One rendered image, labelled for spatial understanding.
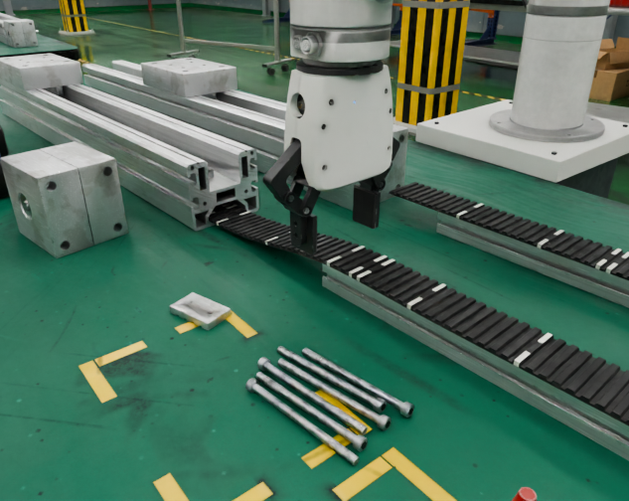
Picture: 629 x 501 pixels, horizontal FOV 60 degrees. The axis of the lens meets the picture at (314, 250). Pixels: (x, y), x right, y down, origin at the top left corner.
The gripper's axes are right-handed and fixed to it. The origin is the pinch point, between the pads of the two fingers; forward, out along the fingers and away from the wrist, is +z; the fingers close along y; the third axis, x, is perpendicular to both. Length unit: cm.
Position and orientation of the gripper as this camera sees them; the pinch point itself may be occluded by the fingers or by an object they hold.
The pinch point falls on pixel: (336, 225)
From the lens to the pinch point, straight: 54.3
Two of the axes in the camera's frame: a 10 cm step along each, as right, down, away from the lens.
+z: 0.0, 8.9, 4.6
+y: 7.4, -3.1, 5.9
